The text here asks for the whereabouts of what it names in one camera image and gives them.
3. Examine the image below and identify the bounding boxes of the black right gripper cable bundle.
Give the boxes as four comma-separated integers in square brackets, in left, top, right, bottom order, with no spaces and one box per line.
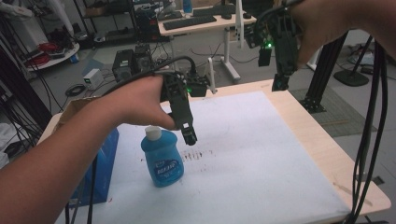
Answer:
[344,39,389,224]

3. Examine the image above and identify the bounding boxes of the brown cardboard box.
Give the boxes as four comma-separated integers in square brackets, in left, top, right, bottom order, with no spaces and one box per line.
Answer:
[59,95,101,133]

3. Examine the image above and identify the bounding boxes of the white upright bar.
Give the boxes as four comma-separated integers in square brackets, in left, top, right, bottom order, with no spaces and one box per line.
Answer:
[234,0,246,49]

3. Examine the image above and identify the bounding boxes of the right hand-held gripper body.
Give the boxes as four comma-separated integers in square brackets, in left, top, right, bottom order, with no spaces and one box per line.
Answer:
[245,5,303,77]

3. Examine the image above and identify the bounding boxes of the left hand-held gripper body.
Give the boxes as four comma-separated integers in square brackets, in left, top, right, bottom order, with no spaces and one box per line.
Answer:
[159,71,210,132]

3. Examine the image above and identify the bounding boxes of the white upright stand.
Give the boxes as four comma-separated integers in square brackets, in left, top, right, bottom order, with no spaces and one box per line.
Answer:
[206,56,218,95]

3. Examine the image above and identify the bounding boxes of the black aluminium column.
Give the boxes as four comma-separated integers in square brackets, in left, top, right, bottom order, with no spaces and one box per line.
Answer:
[299,31,349,114]

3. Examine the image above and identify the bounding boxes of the person's left hand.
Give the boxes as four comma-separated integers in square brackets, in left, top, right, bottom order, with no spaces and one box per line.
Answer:
[104,74,179,132]

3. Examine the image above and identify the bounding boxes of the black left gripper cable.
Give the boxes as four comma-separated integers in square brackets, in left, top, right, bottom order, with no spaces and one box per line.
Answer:
[102,55,198,95]

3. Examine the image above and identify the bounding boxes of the white foam mat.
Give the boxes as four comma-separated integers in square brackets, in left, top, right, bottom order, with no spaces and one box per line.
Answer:
[64,91,352,224]

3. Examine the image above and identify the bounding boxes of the coiled black cable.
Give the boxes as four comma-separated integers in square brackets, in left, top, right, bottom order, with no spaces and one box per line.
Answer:
[64,83,87,98]

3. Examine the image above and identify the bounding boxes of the blue bottle with white cap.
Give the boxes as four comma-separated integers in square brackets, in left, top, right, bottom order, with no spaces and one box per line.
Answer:
[140,125,185,189]

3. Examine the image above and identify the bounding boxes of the black cables beside table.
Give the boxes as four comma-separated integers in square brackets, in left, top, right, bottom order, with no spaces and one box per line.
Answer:
[64,155,98,224]

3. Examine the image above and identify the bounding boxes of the light wooden desk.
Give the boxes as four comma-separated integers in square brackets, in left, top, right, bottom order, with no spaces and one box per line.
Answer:
[157,4,258,82]

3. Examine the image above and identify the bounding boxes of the small white power box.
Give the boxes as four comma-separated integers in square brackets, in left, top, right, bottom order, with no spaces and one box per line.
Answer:
[82,68,105,91]

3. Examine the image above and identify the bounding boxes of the black round stand base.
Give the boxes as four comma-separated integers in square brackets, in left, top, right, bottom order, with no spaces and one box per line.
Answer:
[332,69,371,88]

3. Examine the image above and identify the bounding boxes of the person's right hand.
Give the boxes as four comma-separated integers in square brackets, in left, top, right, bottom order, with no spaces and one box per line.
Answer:
[290,0,357,68]

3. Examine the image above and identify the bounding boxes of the round white table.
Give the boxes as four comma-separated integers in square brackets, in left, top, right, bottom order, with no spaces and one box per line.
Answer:
[25,41,80,73]

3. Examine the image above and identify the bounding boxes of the black keyboard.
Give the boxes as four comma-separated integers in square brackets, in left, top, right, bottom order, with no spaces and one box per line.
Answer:
[162,15,218,32]

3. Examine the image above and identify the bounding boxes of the black computer case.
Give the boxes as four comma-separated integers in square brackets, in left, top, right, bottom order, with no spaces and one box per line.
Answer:
[111,49,138,84]

